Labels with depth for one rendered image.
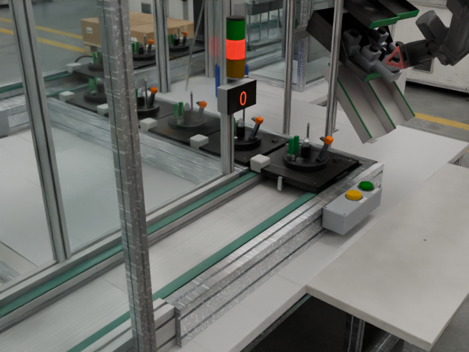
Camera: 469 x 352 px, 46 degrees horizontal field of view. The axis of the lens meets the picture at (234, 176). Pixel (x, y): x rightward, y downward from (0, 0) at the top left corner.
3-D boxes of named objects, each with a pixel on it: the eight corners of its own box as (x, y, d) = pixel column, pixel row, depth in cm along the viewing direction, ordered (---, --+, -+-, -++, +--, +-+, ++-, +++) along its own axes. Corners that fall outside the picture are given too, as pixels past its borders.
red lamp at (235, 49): (248, 56, 148) (248, 38, 145) (236, 61, 144) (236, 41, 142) (234, 54, 150) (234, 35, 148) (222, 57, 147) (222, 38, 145)
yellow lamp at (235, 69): (248, 75, 150) (248, 57, 148) (236, 79, 146) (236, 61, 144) (234, 72, 153) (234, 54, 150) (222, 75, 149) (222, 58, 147)
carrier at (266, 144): (290, 144, 186) (292, 110, 180) (246, 168, 169) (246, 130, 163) (235, 128, 199) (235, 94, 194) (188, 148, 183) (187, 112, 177)
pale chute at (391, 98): (406, 121, 195) (415, 115, 191) (384, 130, 187) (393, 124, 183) (367, 55, 199) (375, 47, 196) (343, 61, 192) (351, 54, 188)
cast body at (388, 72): (398, 79, 169) (409, 61, 165) (389, 82, 167) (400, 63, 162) (378, 63, 173) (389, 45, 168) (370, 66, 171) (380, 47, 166)
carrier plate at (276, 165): (358, 165, 171) (359, 159, 170) (317, 194, 154) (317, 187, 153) (294, 146, 185) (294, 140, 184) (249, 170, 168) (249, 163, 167)
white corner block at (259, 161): (270, 169, 169) (271, 157, 167) (261, 174, 166) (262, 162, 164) (258, 165, 171) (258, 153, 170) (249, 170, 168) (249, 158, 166)
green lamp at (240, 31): (248, 38, 145) (249, 19, 143) (236, 41, 142) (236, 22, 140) (234, 35, 148) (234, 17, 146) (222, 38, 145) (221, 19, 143)
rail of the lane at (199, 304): (380, 191, 175) (384, 160, 170) (181, 347, 114) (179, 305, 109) (364, 186, 178) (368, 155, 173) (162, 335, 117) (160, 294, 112)
